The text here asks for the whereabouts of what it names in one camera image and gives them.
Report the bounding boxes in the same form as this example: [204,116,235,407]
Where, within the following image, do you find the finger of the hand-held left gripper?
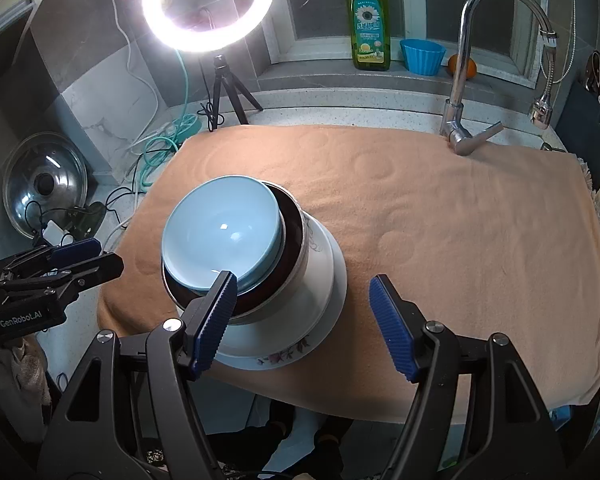
[2,237,103,281]
[0,251,126,311]

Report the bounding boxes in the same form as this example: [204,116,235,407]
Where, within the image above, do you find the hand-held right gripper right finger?
[369,274,568,480]

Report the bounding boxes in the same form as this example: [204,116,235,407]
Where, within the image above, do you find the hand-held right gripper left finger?
[42,270,238,480]

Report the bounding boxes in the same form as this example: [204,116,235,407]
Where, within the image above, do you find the pink flower print plate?
[212,220,349,372]

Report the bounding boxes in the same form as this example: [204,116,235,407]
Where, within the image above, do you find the pale blue ceramic bowl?
[160,175,286,297]

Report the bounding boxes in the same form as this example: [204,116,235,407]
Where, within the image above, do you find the large stainless steel bowl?
[161,182,311,326]

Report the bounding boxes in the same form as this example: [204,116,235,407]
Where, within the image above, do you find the person's left hand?
[12,335,50,406]

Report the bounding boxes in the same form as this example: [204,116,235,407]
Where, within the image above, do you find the white power adapter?
[41,220,73,248]

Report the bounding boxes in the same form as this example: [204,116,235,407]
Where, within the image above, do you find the dark green plastic object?
[70,201,107,238]

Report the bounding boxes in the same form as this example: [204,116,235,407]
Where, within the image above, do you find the steel pot lid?
[2,131,88,240]

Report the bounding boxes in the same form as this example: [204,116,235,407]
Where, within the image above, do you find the peach towel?
[96,122,600,423]

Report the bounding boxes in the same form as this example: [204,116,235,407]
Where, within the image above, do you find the black tripod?
[200,54,265,132]

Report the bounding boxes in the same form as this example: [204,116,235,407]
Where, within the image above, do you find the chrome faucet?
[439,0,558,157]

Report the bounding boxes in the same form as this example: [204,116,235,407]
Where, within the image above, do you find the blue ribbed cup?
[399,38,447,77]

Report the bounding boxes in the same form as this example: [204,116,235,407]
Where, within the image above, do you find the orange fruit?
[447,55,478,81]

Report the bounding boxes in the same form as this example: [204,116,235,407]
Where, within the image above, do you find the dark knife holder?
[555,77,600,161]

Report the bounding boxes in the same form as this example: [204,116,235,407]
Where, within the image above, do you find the green dish soap bottle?
[349,0,392,72]

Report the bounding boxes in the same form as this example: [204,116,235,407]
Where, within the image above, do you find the green hose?
[127,50,202,192]

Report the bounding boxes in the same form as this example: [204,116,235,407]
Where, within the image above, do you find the ring light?
[141,0,273,53]

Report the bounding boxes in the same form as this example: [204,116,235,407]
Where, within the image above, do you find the white window frame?
[267,0,541,88]

